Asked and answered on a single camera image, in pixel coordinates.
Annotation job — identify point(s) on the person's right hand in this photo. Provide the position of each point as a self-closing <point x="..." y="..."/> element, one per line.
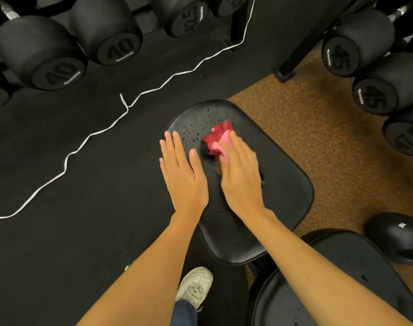
<point x="242" y="183"/>

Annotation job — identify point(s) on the person's left hand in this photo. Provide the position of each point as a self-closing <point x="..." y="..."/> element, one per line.
<point x="184" y="186"/>

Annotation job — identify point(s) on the person's left thumb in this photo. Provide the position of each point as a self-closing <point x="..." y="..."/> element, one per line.
<point x="197" y="166"/>

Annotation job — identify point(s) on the person's right fingers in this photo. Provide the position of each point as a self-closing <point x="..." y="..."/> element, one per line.
<point x="235" y="149"/>

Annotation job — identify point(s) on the person's left little finger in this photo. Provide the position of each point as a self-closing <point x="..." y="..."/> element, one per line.
<point x="161" y="168"/>

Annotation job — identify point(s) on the person's left middle finger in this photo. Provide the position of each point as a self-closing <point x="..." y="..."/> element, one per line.
<point x="169" y="149"/>

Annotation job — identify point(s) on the red cleaning cloth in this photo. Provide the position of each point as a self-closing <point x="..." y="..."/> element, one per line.
<point x="216" y="137"/>

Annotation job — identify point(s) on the person's right forearm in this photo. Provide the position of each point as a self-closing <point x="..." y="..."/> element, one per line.
<point x="311" y="268"/>

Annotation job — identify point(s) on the person's left forearm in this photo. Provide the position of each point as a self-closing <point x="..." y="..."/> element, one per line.
<point x="152" y="268"/>

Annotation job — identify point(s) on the black bench seat pad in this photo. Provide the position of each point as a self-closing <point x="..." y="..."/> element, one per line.
<point x="281" y="186"/>

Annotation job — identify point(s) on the small green white item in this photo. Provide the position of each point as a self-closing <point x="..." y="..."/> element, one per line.
<point x="130" y="265"/>

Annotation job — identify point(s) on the white sneaker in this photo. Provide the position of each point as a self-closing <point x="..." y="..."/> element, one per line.
<point x="194" y="285"/>

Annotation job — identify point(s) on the blue jeans leg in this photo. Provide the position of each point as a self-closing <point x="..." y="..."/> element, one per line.
<point x="183" y="314"/>

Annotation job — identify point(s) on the black bench back pad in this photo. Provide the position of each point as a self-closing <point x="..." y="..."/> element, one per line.
<point x="345" y="254"/>

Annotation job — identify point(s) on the black dumbbell rack frame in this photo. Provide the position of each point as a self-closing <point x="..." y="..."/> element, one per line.
<point x="240" y="23"/>
<point x="308" y="44"/>

